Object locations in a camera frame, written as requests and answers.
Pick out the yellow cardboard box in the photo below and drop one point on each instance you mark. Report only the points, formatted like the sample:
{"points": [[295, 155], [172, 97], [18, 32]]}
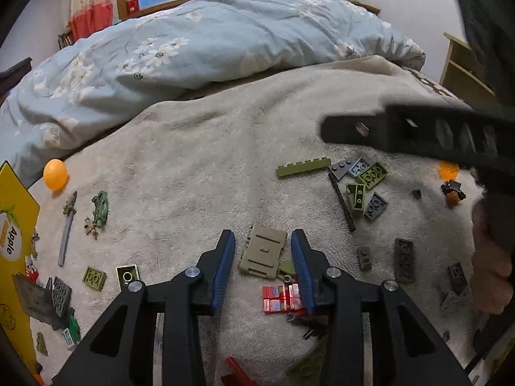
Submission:
{"points": [[16, 217]]}

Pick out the beige fleece blanket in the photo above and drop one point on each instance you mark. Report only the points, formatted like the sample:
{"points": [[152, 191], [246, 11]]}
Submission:
{"points": [[201, 148]]}

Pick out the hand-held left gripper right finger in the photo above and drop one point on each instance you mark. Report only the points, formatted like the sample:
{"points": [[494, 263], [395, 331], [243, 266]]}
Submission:
{"points": [[301, 273]]}

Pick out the small red box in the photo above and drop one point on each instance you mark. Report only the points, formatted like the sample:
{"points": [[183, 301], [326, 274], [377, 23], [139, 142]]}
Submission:
{"points": [[132, 5]]}

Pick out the light wooden shelf unit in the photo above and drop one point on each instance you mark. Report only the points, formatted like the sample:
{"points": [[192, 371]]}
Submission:
{"points": [[458, 56]]}

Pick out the green toy figure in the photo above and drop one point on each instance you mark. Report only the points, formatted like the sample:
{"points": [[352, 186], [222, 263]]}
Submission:
{"points": [[100, 209]]}

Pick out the orange ping-pong ball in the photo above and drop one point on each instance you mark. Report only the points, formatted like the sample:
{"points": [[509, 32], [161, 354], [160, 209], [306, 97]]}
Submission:
{"points": [[54, 173]]}

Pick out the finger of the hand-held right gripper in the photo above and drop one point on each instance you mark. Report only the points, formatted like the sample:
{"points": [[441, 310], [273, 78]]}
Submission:
{"points": [[402, 132]]}

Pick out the brown polka-dot bed sheet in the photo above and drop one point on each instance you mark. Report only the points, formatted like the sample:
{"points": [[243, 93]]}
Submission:
{"points": [[434, 86]]}

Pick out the row of books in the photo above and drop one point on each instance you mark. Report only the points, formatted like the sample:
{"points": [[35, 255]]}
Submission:
{"points": [[65, 39]]}

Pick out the black toy rod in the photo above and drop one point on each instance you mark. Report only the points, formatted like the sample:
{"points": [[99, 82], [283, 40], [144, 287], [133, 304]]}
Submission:
{"points": [[342, 203]]}

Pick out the grey toy sword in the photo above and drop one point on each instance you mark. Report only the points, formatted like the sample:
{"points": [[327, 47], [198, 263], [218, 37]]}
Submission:
{"points": [[66, 233]]}

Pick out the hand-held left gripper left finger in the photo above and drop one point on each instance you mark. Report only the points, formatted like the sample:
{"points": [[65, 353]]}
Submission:
{"points": [[224, 273]]}

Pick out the tan toy panel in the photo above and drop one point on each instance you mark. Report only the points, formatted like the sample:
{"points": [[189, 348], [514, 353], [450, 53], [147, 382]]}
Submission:
{"points": [[261, 253]]}

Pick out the person's right hand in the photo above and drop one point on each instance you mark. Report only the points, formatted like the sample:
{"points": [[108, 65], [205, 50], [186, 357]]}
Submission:
{"points": [[495, 273]]}

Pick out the blue floral duvet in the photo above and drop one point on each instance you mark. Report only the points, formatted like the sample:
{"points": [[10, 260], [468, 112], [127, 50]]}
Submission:
{"points": [[181, 48]]}

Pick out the floral curtain with red hem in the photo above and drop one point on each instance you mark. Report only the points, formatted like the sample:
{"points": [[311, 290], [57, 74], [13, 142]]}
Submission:
{"points": [[90, 8]]}

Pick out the orange translucent toy piece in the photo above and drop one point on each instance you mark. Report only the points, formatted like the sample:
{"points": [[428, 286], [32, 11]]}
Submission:
{"points": [[447, 171]]}

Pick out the dark wooden headboard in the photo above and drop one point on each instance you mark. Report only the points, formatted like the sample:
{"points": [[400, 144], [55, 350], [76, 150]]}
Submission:
{"points": [[12, 76]]}

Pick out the black figure with orange head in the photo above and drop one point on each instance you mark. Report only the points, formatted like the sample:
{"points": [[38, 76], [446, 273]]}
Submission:
{"points": [[452, 193]]}

